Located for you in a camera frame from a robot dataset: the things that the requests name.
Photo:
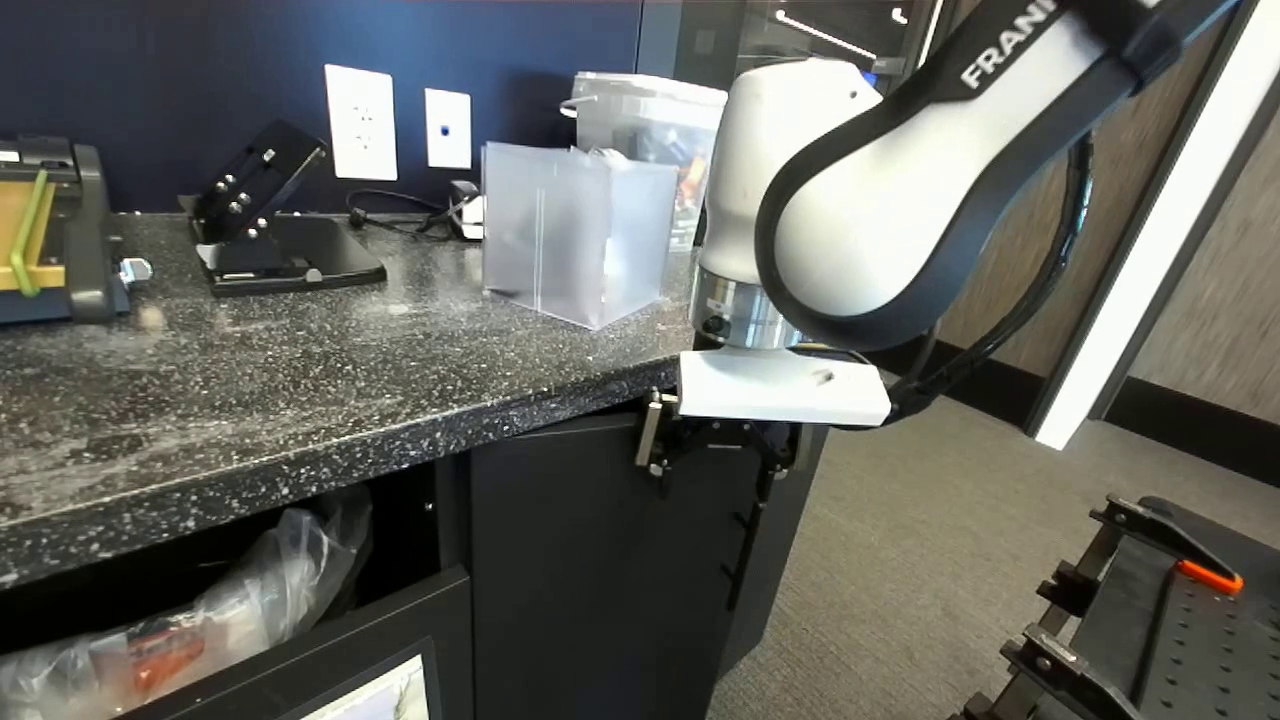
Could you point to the black perforated robot table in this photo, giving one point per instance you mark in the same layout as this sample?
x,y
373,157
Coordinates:
x,y
1201,654

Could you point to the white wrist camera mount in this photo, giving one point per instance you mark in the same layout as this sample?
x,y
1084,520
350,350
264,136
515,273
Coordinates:
x,y
782,388

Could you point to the dark drawer with white label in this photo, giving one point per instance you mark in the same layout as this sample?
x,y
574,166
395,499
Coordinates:
x,y
335,654

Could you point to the white frame post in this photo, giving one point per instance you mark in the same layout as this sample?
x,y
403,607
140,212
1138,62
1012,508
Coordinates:
x,y
1152,267

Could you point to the clear plastic bag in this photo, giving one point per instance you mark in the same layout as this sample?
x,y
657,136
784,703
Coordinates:
x,y
203,614

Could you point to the speckled granite countertop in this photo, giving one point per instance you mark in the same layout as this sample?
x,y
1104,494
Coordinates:
x,y
264,384

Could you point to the translucent plastic box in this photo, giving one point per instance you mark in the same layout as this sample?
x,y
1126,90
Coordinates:
x,y
587,241

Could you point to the white wall data plate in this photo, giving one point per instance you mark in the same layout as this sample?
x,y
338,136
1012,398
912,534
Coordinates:
x,y
451,129

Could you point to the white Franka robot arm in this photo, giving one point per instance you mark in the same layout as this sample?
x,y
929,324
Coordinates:
x,y
855,227

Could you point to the black hole punch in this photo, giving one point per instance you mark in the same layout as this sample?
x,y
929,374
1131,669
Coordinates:
x,y
273,221

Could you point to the white wall outlet plate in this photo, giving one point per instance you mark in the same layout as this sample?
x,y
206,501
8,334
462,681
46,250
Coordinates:
x,y
361,120

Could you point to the dark navy cabinet body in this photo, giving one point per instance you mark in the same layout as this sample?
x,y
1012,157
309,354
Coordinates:
x,y
587,641

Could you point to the dark cabinet door with hinges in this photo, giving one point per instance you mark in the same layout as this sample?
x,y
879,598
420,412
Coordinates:
x,y
574,573

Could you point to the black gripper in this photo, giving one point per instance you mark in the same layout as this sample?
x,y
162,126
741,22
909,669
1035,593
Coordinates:
x,y
735,447

